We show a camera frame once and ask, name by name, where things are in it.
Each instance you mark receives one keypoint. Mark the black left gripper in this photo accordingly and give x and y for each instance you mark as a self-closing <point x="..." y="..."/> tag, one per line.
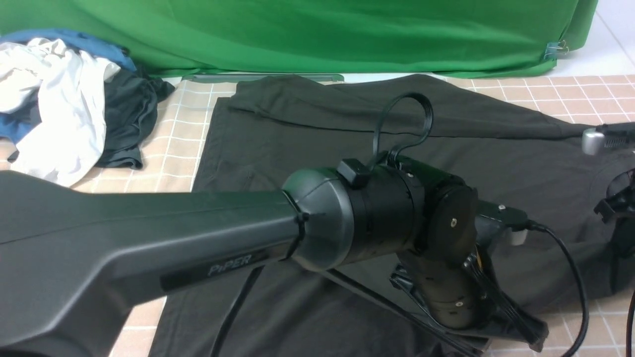
<point x="464" y="298"/>

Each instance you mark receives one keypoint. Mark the metal binder clip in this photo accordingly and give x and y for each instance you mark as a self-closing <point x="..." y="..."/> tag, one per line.
<point x="554" y="50"/>

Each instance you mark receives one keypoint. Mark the dark gray long-sleeve shirt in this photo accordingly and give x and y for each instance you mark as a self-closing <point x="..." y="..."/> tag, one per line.
<point x="514" y="156"/>

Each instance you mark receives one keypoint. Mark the white crumpled garment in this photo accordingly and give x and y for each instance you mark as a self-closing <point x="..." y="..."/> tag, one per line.
<point x="70" y="138"/>

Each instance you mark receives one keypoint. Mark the blue crumpled garment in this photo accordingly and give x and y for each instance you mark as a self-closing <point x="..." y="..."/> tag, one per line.
<point x="10" y="128"/>

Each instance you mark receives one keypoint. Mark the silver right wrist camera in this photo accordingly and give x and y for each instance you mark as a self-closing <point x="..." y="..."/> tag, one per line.
<point x="608" y="137"/>

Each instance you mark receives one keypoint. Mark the beige checkered tablecloth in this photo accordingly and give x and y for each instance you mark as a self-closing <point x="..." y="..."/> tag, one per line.
<point x="171" y="155"/>

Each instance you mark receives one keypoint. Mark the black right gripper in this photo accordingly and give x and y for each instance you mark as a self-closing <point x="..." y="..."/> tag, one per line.
<point x="619" y="201"/>

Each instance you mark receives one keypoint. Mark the green backdrop cloth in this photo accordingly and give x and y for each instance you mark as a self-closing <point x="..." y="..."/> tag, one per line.
<point x="457" y="38"/>

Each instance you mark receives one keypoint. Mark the dark gray crumpled garment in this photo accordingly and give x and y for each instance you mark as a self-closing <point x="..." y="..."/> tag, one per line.
<point x="131" y="101"/>

